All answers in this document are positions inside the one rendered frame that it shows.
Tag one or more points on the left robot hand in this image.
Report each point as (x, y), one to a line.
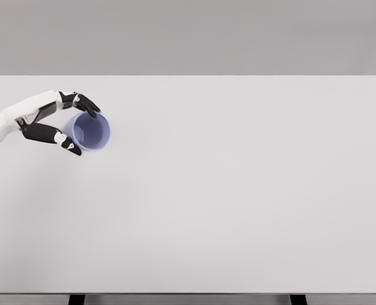
(32, 108)

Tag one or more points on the blue plastic cup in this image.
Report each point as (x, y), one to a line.
(90, 131)

